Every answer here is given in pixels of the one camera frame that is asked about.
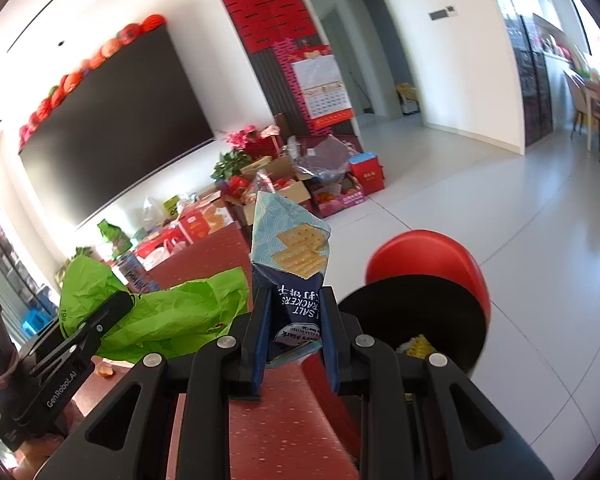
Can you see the green leafy potted plant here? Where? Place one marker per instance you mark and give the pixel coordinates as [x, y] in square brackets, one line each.
[230, 165]

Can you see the pink flower bouquet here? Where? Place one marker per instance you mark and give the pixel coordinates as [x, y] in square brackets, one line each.
[240, 137]

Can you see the grey dining chair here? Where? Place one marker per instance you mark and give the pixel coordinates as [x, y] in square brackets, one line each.
[575, 100]

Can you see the wall calendar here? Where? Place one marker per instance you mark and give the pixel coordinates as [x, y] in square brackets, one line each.
[325, 105]

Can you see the row of red paper lanterns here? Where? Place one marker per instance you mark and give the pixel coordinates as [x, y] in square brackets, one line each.
[130, 34]

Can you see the black trash bin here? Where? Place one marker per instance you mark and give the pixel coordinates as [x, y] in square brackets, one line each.
[380, 310]

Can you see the green plastic bag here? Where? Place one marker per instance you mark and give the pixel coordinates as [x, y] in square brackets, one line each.
[180, 315]

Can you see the tall black glass cabinet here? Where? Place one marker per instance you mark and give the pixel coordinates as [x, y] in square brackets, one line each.
[530, 85]

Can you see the white sideboard with items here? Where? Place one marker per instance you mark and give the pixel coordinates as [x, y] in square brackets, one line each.
[560, 45]

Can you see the pink lattice paper hanging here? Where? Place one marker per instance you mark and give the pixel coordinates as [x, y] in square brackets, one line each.
[284, 85]

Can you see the red plastic stool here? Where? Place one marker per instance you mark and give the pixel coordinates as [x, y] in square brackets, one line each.
[420, 255]

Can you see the yellow chair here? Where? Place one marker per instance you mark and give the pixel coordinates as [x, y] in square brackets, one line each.
[407, 97]

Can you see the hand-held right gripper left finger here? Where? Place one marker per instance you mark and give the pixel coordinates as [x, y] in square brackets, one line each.
[261, 340]

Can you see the red gift box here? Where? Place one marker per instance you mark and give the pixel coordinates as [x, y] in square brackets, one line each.
[367, 175]

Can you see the large black television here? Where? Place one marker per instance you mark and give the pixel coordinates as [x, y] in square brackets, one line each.
[120, 130]

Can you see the teal cracker packet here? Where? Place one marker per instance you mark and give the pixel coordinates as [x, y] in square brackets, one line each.
[285, 255]

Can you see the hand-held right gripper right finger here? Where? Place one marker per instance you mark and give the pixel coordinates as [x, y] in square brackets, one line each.
[331, 345]

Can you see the red snack box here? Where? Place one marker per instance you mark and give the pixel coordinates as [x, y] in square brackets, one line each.
[200, 222]

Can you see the small orange snack scrap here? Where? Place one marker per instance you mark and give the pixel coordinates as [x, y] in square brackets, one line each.
[105, 371]

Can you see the red paper wall decoration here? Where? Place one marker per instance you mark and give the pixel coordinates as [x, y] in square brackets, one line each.
[270, 15]

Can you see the purple plastic bag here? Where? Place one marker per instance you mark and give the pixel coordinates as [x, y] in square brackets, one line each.
[325, 157]

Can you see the blue plastic crate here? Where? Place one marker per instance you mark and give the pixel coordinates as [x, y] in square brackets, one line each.
[35, 321]

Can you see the dark slatted wall panel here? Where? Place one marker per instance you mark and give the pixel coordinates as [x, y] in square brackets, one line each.
[270, 85]

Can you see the white plastic bag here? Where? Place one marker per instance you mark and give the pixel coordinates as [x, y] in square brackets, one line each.
[152, 210]

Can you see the red gift bag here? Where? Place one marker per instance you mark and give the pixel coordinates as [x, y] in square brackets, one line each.
[240, 186]

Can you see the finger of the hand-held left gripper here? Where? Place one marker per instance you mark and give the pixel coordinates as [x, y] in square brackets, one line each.
[100, 317]

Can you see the white wall thermostat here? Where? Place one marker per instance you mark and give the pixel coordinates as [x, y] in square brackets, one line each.
[450, 10]

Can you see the black wall control panel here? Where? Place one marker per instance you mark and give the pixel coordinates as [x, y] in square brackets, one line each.
[435, 15]

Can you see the tall silver drink can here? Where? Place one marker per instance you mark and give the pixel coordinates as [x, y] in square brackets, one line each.
[135, 272]

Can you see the dark framed window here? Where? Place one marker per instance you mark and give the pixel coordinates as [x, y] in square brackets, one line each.
[592, 25]

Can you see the green snack bag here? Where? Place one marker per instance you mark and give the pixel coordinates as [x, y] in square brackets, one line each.
[114, 237]

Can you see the yellow foam fruit net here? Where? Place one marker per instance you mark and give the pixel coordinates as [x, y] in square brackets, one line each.
[419, 346]

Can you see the cardboard box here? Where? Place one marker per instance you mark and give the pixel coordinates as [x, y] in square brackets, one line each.
[292, 192]

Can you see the pink fruit box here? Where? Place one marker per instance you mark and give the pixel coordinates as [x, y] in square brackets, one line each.
[340, 200]

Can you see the person's left hand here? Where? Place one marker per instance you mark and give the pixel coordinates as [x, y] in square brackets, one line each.
[65, 417]

